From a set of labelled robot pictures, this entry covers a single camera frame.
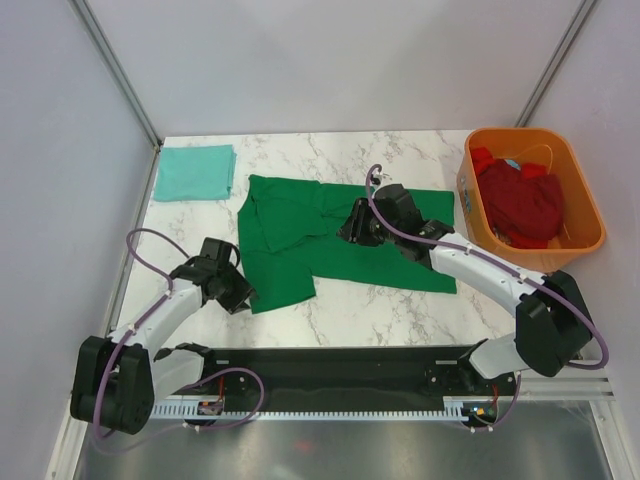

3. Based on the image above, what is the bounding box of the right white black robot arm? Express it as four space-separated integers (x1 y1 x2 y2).
337 184 594 394

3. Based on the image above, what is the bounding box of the right aluminium frame post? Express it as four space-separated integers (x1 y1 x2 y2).
514 0 600 128

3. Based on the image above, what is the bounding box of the white slotted cable duct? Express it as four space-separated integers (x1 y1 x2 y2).
150 396 495 422

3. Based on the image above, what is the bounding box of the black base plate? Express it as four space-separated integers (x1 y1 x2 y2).
180 343 515 411

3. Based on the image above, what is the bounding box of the left aluminium frame post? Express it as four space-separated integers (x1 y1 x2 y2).
69 0 163 150

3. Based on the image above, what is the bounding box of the green t shirt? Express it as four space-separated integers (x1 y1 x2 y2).
238 175 457 314

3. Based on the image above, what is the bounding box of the aluminium frame post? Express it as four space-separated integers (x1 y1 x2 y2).
514 0 600 128
69 0 163 150

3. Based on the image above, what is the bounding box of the dark red t shirt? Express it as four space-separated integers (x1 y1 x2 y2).
474 159 564 249

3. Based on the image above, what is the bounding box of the folded teal t shirt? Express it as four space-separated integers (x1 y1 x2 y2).
153 145 236 202

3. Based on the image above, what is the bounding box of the bright red t shirt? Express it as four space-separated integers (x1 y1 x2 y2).
471 147 547 180

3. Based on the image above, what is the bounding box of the orange plastic bin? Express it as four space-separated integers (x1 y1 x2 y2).
457 127 606 272

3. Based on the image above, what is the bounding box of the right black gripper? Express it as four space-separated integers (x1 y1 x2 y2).
336 197 400 247

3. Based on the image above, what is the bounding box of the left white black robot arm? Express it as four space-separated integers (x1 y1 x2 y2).
70 237 255 434

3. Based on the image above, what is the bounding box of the aluminium rail profile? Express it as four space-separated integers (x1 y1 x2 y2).
519 368 615 401

